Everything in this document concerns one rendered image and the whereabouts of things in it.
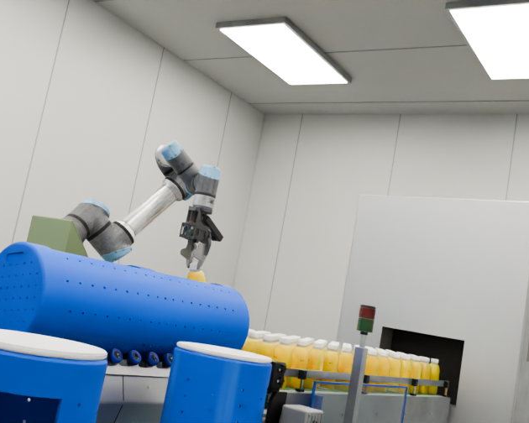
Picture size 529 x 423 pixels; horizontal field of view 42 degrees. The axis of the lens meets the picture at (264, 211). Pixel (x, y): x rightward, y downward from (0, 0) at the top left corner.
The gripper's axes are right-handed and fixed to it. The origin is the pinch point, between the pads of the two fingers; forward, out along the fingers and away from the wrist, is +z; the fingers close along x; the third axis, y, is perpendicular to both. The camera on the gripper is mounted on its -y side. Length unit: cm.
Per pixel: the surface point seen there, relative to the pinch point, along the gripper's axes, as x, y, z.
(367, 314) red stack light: 38, -58, 5
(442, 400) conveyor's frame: 24, -181, 38
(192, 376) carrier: 40, 35, 32
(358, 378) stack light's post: 38, -59, 29
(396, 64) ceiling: -109, -308, -215
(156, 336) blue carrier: 13.9, 25.1, 25.0
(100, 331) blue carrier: 14, 47, 25
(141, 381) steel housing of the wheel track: 13.3, 26.8, 38.6
